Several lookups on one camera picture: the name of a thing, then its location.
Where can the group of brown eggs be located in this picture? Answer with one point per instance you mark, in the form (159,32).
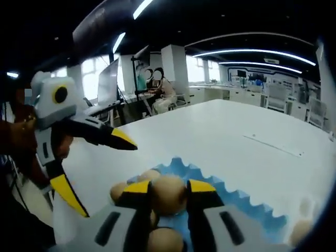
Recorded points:
(300,231)

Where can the person's left hand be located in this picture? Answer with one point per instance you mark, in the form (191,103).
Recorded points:
(23,134)

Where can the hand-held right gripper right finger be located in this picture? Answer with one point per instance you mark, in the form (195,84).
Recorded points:
(207,223)

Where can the white plastic tray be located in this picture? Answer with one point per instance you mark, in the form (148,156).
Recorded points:
(288,210)

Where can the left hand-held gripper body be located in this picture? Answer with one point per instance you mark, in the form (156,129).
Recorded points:
(50,105)

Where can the black wall screen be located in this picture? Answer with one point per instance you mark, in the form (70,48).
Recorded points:
(241,73)

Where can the white computer monitor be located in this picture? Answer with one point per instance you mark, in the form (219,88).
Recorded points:
(107,84)

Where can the blue egg tray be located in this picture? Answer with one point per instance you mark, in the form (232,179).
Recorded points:
(270,225)

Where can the ceiling air conditioner vent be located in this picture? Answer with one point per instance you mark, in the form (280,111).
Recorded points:
(271,60)

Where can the person's black shirt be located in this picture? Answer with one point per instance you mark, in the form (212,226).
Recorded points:
(26,225)

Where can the light brown egg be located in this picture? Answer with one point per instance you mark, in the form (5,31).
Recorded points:
(117,193)
(164,240)
(169,195)
(149,175)

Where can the white slatted chair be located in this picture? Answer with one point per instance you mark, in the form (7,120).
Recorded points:
(316,113)
(277,97)

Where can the white low cabinet row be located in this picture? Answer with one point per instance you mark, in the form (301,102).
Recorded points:
(236,94)

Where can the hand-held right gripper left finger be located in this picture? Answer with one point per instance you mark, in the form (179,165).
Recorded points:
(118,225)

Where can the black tripod stand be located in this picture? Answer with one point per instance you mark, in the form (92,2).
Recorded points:
(141,52)

